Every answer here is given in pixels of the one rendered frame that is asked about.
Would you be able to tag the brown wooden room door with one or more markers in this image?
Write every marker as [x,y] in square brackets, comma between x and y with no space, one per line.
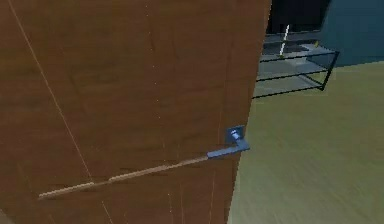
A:
[133,100]

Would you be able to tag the black glass television stand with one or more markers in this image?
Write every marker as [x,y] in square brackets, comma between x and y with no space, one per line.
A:
[293,71]

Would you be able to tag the white thin stick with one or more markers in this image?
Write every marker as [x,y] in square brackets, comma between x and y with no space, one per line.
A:
[284,40]

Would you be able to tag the black television set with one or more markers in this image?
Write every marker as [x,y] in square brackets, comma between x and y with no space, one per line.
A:
[296,15]

